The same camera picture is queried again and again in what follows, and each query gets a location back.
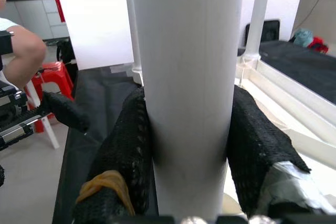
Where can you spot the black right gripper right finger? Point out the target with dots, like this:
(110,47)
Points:
(252,142)

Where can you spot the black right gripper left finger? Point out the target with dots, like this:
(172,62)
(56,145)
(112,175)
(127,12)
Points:
(126,150)

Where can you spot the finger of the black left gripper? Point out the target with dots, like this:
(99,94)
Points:
(65,113)
(1,176)

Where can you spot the white plastic table leg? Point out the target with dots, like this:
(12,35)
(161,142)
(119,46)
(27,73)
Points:
(258,11)
(189,64)
(132,24)

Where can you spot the white plastic stool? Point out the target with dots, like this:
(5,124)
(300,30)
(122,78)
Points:
(51,134)

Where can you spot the black table cloth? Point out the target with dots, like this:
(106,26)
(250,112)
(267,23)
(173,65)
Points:
(86,90)

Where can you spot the yellow rubber band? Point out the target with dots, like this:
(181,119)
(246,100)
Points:
(105,179)

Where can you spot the red plastic stool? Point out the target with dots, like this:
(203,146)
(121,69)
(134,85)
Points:
(56,73)

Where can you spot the white plastic table top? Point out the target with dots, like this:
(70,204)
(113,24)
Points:
(288,108)

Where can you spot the black backpack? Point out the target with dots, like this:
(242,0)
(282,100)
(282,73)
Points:
(67,56)

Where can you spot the white kitchen cabinet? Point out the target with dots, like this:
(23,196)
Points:
(31,16)

